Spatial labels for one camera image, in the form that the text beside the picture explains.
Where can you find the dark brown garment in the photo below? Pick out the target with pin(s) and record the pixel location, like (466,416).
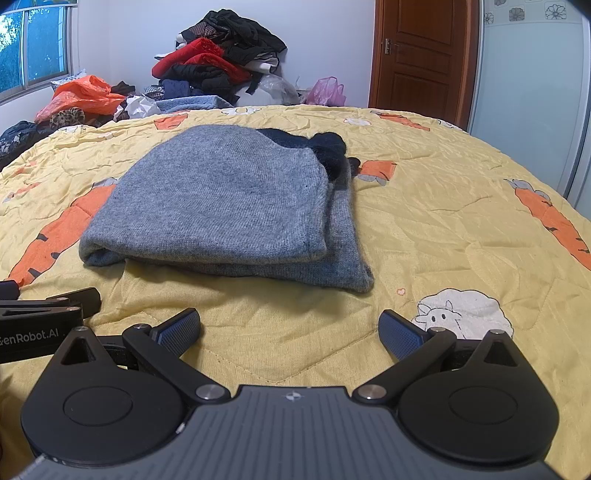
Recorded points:
(123,88)

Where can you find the pile of dark clothes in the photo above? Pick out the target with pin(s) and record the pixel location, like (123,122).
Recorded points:
(240,41)

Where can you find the brown wooden door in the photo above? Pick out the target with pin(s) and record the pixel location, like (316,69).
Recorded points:
(420,60)

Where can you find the pink plastic bag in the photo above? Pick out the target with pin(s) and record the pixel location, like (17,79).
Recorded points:
(325,92)

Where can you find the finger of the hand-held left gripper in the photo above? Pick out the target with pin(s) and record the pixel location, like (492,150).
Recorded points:
(8,290)
(78,300)

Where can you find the leopard print cloth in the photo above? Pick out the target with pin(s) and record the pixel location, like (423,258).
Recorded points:
(67,118)

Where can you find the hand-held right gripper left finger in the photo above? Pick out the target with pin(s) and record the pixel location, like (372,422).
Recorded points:
(181,333)

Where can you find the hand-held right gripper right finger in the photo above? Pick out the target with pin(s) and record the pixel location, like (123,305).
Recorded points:
(397,337)

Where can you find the white blue patterned cloth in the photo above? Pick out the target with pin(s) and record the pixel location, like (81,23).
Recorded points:
(69,82)

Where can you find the navy blue garment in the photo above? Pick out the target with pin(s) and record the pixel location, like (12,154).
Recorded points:
(178,88)

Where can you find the orange plastic bag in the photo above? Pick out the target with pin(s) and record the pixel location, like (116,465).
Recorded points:
(81,99)

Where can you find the clear plastic bag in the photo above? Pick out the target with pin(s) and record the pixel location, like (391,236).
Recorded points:
(272,90)

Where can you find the frosted glass sliding door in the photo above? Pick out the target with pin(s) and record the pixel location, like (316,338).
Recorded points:
(531,83)

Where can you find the yellow carrot print quilt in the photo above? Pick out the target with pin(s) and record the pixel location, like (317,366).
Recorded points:
(461,221)

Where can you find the light blue towel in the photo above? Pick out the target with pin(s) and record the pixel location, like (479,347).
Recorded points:
(194,104)

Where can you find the grey sweater with navy sleeves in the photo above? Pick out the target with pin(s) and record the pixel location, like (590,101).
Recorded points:
(221,198)

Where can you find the silver crumpled bag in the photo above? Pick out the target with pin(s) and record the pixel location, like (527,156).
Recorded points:
(136,107)

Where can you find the red garment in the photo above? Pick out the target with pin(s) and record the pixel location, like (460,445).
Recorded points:
(194,60)

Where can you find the window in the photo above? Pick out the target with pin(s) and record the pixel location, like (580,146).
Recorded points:
(32,50)

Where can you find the dark blue floral cloth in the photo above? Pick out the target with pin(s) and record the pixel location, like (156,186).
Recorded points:
(21,141)

